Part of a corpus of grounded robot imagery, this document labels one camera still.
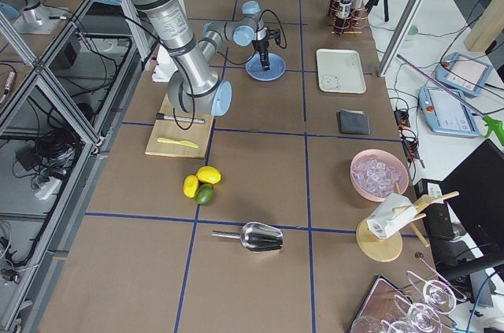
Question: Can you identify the blue teach pendant far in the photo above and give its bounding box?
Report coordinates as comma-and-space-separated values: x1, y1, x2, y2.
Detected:
435, 52, 493, 98

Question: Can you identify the copper wire bottle rack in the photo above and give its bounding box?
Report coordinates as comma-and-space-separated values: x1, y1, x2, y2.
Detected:
328, 0, 368, 35

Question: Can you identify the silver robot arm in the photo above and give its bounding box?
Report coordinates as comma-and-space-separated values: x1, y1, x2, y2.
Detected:
91, 0, 280, 116
1, 0, 60, 35

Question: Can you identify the green lime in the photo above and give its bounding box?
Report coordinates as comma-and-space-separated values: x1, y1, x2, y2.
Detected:
195, 183, 214, 205

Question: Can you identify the pink bowl with ice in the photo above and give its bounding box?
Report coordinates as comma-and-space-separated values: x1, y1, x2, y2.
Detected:
350, 149, 410, 202

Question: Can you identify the tea bottle middle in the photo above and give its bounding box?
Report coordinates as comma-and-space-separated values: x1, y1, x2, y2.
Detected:
338, 0, 351, 28

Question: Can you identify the blue teach pendant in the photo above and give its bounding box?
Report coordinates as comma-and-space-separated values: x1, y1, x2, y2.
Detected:
418, 87, 480, 138
435, 52, 493, 98

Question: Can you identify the blue round plate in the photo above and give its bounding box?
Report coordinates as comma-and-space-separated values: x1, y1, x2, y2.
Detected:
246, 53, 286, 82

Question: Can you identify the blue teach pendant near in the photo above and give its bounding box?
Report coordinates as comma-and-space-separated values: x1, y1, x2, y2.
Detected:
418, 87, 480, 138

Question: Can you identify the wooden stand round base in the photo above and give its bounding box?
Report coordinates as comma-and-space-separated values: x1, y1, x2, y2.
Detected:
356, 191, 459, 262

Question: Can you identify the steel ice scoop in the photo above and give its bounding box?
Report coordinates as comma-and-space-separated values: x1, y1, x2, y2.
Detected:
211, 222, 284, 253

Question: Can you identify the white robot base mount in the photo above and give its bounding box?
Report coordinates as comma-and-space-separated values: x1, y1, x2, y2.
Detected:
152, 45, 177, 83

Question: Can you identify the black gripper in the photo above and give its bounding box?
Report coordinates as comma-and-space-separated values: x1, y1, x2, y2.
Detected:
252, 28, 282, 70

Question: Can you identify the wine glass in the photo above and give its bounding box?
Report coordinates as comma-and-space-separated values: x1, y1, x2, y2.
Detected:
406, 260, 468, 315

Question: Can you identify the wooden cutting board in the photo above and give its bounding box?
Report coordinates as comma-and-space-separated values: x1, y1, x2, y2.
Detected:
145, 113, 213, 159

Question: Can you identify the grey folded cloth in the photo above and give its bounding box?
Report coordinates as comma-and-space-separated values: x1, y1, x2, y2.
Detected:
336, 109, 371, 135

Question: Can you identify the black monitor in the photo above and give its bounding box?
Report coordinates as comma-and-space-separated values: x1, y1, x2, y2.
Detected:
424, 139, 503, 280

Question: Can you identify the cream bear serving tray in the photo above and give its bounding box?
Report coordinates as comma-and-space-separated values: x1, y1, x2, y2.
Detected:
316, 49, 366, 94

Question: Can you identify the green bowl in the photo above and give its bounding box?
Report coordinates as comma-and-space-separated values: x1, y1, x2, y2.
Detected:
407, 24, 419, 36

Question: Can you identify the large yellow lemon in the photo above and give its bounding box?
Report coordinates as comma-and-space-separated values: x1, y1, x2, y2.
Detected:
196, 165, 222, 184

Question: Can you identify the yellow plastic knife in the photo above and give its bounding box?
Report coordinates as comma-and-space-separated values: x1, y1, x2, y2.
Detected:
157, 137, 199, 149

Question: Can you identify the white paper carton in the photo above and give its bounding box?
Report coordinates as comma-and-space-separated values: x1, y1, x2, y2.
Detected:
366, 193, 417, 239

